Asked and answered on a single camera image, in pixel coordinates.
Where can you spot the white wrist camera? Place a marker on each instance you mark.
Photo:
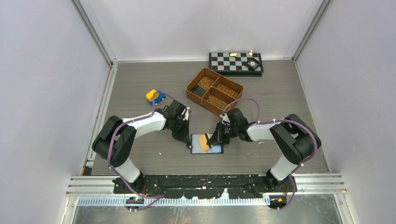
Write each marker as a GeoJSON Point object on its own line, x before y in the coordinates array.
{"type": "Point", "coordinates": [224, 119]}
{"type": "Point", "coordinates": [186, 113]}

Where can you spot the black card in basket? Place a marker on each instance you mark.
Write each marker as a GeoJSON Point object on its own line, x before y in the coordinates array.
{"type": "Point", "coordinates": [199, 91]}

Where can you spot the black white chessboard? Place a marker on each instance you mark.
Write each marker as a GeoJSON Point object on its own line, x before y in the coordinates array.
{"type": "Point", "coordinates": [225, 65]}

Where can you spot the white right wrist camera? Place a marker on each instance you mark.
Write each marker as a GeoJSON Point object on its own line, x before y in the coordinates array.
{"type": "Point", "coordinates": [224, 119]}

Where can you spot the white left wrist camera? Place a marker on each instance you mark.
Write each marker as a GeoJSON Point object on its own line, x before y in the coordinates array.
{"type": "Point", "coordinates": [186, 113]}

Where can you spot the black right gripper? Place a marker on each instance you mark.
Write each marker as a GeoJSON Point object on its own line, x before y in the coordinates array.
{"type": "Point", "coordinates": [218, 137]}

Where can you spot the woven wicker divided basket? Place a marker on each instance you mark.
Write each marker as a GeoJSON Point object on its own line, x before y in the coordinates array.
{"type": "Point", "coordinates": [221, 91]}

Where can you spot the blue toy car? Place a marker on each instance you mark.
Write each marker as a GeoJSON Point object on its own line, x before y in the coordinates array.
{"type": "Point", "coordinates": [161, 97]}

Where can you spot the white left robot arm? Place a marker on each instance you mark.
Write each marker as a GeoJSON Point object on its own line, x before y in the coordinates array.
{"type": "Point", "coordinates": [115, 139]}

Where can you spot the black leather card holder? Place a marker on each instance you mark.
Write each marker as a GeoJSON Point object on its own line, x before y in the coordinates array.
{"type": "Point", "coordinates": [196, 149]}

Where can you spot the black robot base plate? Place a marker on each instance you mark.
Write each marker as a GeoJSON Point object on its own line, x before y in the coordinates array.
{"type": "Point", "coordinates": [248, 186]}

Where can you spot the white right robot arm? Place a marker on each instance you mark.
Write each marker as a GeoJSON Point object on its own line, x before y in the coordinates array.
{"type": "Point", "coordinates": [297, 142]}

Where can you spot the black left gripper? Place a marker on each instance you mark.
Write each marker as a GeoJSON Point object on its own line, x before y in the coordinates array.
{"type": "Point", "coordinates": [184, 136]}

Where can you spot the yellow toy block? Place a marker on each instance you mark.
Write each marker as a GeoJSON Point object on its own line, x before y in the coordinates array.
{"type": "Point", "coordinates": [152, 95]}

